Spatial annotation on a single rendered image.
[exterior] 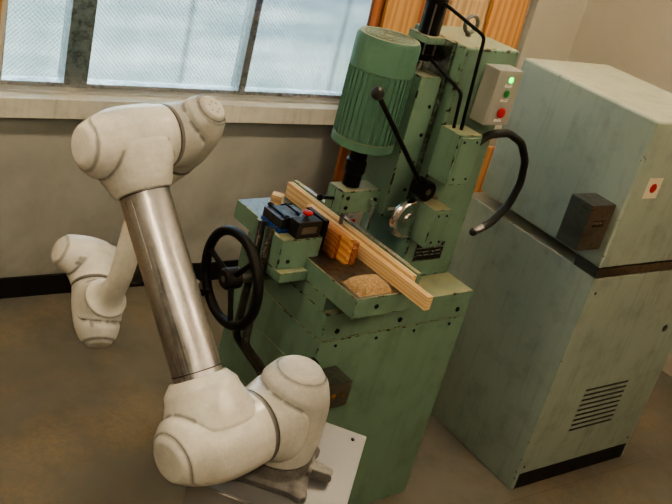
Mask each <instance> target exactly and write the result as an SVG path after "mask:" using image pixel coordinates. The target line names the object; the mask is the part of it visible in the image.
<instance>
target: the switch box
mask: <svg viewBox="0 0 672 504"><path fill-rule="evenodd" d="M523 74H524V72H523V71H522V70H519V69H517V68H515V67H513V66H511V65H504V64H486V65H485V68H484V72H483V75H482V78H481V81H480V84H479V87H478V91H477V94H476V97H475V100H474V103H473V107H472V110H471V113H470V116H469V117H470V118H471V119H473V120H475V121H476V122H478V123H480V124H482V125H507V122H508V119H509V116H510V113H511V110H512V107H513V104H514V101H515V98H516V95H517V92H518V89H519V86H520V83H521V80H522V77H523ZM510 77H513V78H514V81H513V83H511V84H509V83H508V79H509V78H510ZM506 84H509V85H512V88H505V85H506ZM505 90H509V91H510V95H509V96H508V97H507V98H504V97H503V93H504V91H505ZM501 99H508V100H507V102H500V100H501ZM501 108H504V109H505V110H506V113H505V115H504V117H503V118H498V117H497V112H498V110H499V109H501ZM494 119H501V122H493V121H494Z"/></svg>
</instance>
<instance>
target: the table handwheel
mask: <svg viewBox="0 0 672 504"><path fill-rule="evenodd" d="M226 235H230V236H233V237H235V238H236V239H237V240H238V241H239V242H240V243H241V245H242V246H243V248H244V249H245V251H246V254H247V256H248V259H249V263H247V264H246V265H245V266H243V267H242V268H239V267H227V266H226V265H225V264H224V262H223V261H222V260H221V258H220V257H219V255H218V254H217V252H216V251H215V249H214V248H215V246H216V244H217V242H218V241H219V240H220V239H221V238H222V237H223V236H226ZM212 257H213V258H214V260H215V261H216V262H217V264H218V266H219V267H220V269H221V271H220V273H219V283H220V285H221V287H222V288H223V289H224V290H228V312H227V316H226V315H225V314H224V313H223V312H222V310H221V309H220V307H219V305H218V303H217V301H216V298H215V295H214V292H213V287H212V281H211V260H212ZM249 269H251V270H249ZM272 279H273V278H271V277H270V276H269V275H268V274H267V273H266V272H265V275H264V279H263V270H262V265H261V261H260V258H259V255H258V252H257V250H256V248H255V246H254V244H253V242H252V241H251V239H250V238H249V236H248V235H247V234H246V233H245V232H244V231H243V230H241V229H240V228H238V227H236V226H233V225H223V226H220V227H218V228H217V229H215V230H214V231H213V232H212V233H211V235H210V236H209V238H208V239H207V241H206V244H205V246H204V250H203V254H202V260H201V281H202V288H203V289H209V291H210V293H209V295H206V296H205V300H206V302H207V305H208V307H209V309H210V311H211V313H212V315H213V316H214V318H215V319H216V320H217V322H218V323H219V324H221V325H222V326H223V327H224V328H226V329H228V330H231V331H242V330H244V329H246V328H248V327H249V326H250V325H251V324H252V323H253V322H254V321H255V319H256V318H257V316H258V314H259V311H260V308H261V305H262V300H263V292H264V281H265V280H272ZM249 282H253V295H252V301H251V305H250V308H249V310H248V312H247V314H246V315H245V317H244V318H242V319H241V320H239V321H233V303H234V289H237V288H240V287H241V286H242V284H243V283H249Z"/></svg>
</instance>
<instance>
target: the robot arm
mask: <svg viewBox="0 0 672 504"><path fill-rule="evenodd" d="M225 121H226V119H225V110H224V108H223V106H222V105H221V103H220V102H219V101H218V100H217V99H215V98H213V97H211V96H208V95H204V94H201V95H196V96H192V97H189V98H187V99H186V100H185V101H184V102H181V101H176V102H170V103H161V104H150V103H139V104H129V105H122V106H116V107H111V108H107V109H104V110H102V111H100V112H98V113H96V114H94V115H93V116H91V117H89V118H87V119H86V120H84V121H83V122H82V123H80V124H79V125H78V126H77V127H76V128H75V130H74V132H73V135H72V140H71V150H72V155H73V158H74V160H75V162H76V164H77V166H78V167H79V169H80V170H81V171H82V172H84V173H85V174H86V175H88V176H89V177H91V178H93V179H98V180H99V181H100V182H101V184H102V185H103V186H104V187H105V189H106V190H107V191H108V193H109V195H110V196H111V197H112V198H113V199H114V200H115V201H117V202H120V204H121V208H122V211H123V215H124V221H123V225H122V229H121V233H120V237H119V240H118V244H117V246H113V245H111V244H109V243H108V242H106V241H104V240H101V239H98V238H95V237H91V236H85V235H76V234H69V235H65V236H63V237H61V238H60V239H58V240H57V241H56V243H55V244H54V247H53V249H52V253H51V260H52V262H53V263H54V265H55V266H56V267H57V268H58V269H59V270H60V271H62V272H64V273H66V275H67V277H68V279H69V281H70V284H71V310H72V318H73V324H74V328H75V331H76V334H77V336H78V338H79V340H80V341H81V343H82V344H84V345H86V346H87V347H90V348H104V347H108V346H110V345H111V344H112V343H113V342H114V341H115V340H116V338H117V336H118V333H119V329H120V322H121V320H122V315H123V312H124V309H125V307H126V295H125V294H126V292H127V290H128V288H129V286H130V283H133V284H139V283H141V282H142V281H143V282H144V285H145V289H146V292H147V295H148V299H149V302H150V306H151V309H152V312H153V316H154V319H155V323H156V326H157V329H158V333H159V336H160V339H161V343H162V346H163V350H164V353H165V356H166V360H167V363H168V367H169V370H170V373H171V377H172V380H173V383H172V384H170V385H169V386H168V389H167V391H166V393H165V396H164V416H163V421H161V422H160V423H159V425H158V427H157V429H156V432H155V436H154V440H153V453H154V459H155V463H156V465H157V467H158V469H159V471H160V472H161V474H162V475H163V476H164V477H165V478H166V479H167V480H168V481H169V482H171V483H173V484H177V485H180V486H186V487H205V486H212V485H220V484H223V483H226V482H229V481H238V482H243V483H246V484H249V485H252V486H255V487H258V488H261V489H263V490H266V491H269V492H272V493H275V494H278V495H281V496H284V497H287V498H289V499H290V500H292V501H293V502H295V503H299V504H301V503H304V502H305V501H306V498H307V484H308V480H314V481H321V482H330V481H331V478H332V477H331V475H333V469H331V468H329V467H327V466H326V465H324V464H322V463H320V462H318V461H317V460H316V458H317V457H318V456H319V453H320V448H319V447H318V446H317V445H318V443H319V440H320V438H321V435H322V432H323V429H324V426H325V423H326V420H327V416H328V412H329V407H330V388H329V383H328V379H327V377H326V376H325V374H324V372H323V370H322V368H321V367H320V365H318V364H317V363H316V362H315V361H313V360H312V359H310V358H307V357H305V356H301V355H289V356H283V357H280V358H278V359H276V360H275V361H273V362H272V363H270V364H269V365H268V366H266V367H265V368H264V370H263V372H262V374H261V375H259V376H257V377H256V378H255V379H254V380H253V381H251V382H250V383H249V384H248V385H247V386H245V387H244V385H243V384H242V383H241V381H240V380H239V377H238V375H236V374H235V373H234V372H232V371H231V370H229V369H228V368H226V367H224V368H223V367H222V363H221V360H220V357H219V353H218V350H217V347H216V343H215V340H214V336H213V333H212V330H211V326H210V323H209V320H208V316H207V313H206V310H205V306H204V303H203V299H202V296H201V293H200V289H199V286H198V285H199V283H200V281H199V280H198V279H196V276H195V272H194V269H193V266H192V262H191V259H190V256H189V252H188V249H187V245H186V242H185V239H184V235H183V232H182V229H181V225H180V222H179V218H178V215H177V212H176V208H175V205H174V202H173V198H172V195H171V191H170V188H169V187H171V185H173V184H174V183H175V182H177V181H178V180H180V179H181V178H183V177H184V176H186V175H187V174H189V173H190V172H191V171H192V170H193V169H194V168H195V167H197V166H198V165H199V164H201V163H202V162H203V161H204V160H205V159H206V157H207V156H208V155H209V154H210V153H211V152H212V150H213V149H214V148H215V146H216V145H217V143H218V142H219V140H220V138H221V136H222V133H223V130H224V126H225Z"/></svg>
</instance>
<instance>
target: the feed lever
mask: <svg viewBox="0 0 672 504"><path fill-rule="evenodd" d="M384 95H385V92H384V89H383V88H382V87H379V86H376V87H374V88H373V89H372V90H371V97H372V98H373V99H374V100H378V102H379V104H380V106H381V108H382V110H383V112H384V114H385V116H386V118H387V120H388V123H389V125H390V127H391V129H392V131H393V133H394V135H395V137H396V139H397V141H398V144H399V146H400V148H401V150H402V152H403V154H404V156H405V158H406V160H407V163H408V165H409V167H410V169H411V171H412V173H413V175H414V177H415V178H414V179H413V180H412V182H411V184H410V188H409V190H410V193H411V194H412V195H414V196H415V197H417V198H418V199H420V200H421V201H423V202H426V201H428V200H430V199H431V198H433V199H435V200H436V199H438V197H439V196H438V195H437V194H436V193H435V191H436V185H435V184H434V183H433V182H432V181H430V180H428V179H427V178H425V177H424V176H419V174H418V172H417V170H416V167H415V165H414V163H413V161H412V159H411V157H410V155H409V152H408V150H407V148H406V146H405V144H404V142H403V140H402V137H401V135H400V133H399V131H398V129H397V127H396V125H395V123H394V120H393V118H392V116H391V114H390V112H389V110H388V108H387V105H386V103H385V101H384V99H383V97H384Z"/></svg>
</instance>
